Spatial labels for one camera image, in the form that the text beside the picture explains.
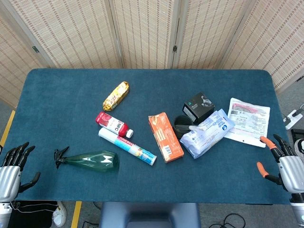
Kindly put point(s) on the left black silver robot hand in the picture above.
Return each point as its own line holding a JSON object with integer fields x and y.
{"x": 9, "y": 178}

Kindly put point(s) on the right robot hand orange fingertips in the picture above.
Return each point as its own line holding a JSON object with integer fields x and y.
{"x": 292, "y": 173}

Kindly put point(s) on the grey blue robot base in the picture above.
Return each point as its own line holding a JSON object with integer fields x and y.
{"x": 149, "y": 216}

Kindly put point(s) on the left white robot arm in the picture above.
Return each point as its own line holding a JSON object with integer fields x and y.
{"x": 4, "y": 213}

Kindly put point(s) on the black round cup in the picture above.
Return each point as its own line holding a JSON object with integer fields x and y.
{"x": 178, "y": 135}

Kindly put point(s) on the white tablet tube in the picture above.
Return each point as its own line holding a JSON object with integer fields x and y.
{"x": 126, "y": 145}

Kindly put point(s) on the black white shoe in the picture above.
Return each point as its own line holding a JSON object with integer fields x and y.
{"x": 300, "y": 147}

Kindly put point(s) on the black floor box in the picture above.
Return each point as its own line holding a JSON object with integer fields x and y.
{"x": 298, "y": 134}

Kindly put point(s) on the black trouser leg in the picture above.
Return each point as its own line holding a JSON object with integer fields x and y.
{"x": 31, "y": 215}

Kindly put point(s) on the yellow floor tape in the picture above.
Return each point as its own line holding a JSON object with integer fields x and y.
{"x": 76, "y": 215}
{"x": 7, "y": 128}

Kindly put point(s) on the white power strip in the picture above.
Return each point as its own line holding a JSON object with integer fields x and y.
{"x": 293, "y": 121}

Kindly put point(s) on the white sneaker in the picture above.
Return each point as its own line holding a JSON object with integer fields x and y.
{"x": 59, "y": 215}

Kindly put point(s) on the white printed document pouch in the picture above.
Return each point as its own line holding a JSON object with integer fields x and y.
{"x": 251, "y": 121}

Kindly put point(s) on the green spray bottle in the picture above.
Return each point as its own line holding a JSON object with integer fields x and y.
{"x": 95, "y": 161}

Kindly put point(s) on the blue white plastic package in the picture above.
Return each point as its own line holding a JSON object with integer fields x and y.
{"x": 204, "y": 142}

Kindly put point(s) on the black cardboard product box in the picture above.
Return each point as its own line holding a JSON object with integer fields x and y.
{"x": 198, "y": 110}

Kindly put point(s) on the red juice bottle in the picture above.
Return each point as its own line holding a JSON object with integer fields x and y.
{"x": 109, "y": 122}

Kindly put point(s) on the orange cardboard box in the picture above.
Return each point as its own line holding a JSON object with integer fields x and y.
{"x": 166, "y": 137}

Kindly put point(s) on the black screen hinge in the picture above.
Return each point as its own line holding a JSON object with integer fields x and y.
{"x": 175, "y": 48}
{"x": 35, "y": 49}

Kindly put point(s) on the blue felt table cover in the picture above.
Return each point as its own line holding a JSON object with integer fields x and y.
{"x": 142, "y": 185}

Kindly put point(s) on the gold snack packet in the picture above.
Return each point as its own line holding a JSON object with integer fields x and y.
{"x": 116, "y": 96}

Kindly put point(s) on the woven folding screen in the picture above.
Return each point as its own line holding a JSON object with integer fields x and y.
{"x": 71, "y": 35}

